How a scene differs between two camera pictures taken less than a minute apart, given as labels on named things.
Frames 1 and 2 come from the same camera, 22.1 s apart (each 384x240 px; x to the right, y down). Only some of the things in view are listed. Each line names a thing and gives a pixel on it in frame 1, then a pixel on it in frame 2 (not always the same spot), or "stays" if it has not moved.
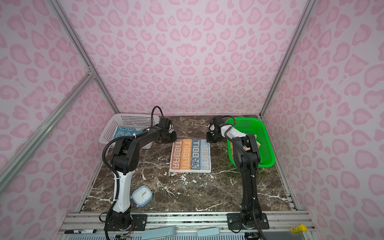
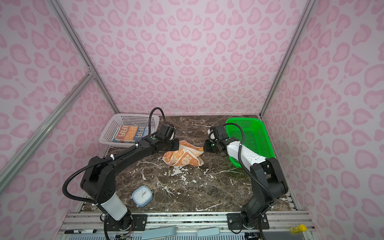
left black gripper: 174,139 → 176,147
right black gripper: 209,139 → 206,146
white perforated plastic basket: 128,120 stays
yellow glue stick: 299,228 stays
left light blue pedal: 157,233 stays
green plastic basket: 250,125 stays
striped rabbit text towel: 190,156 → 131,133
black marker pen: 88,231 stays
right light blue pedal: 211,232 stays
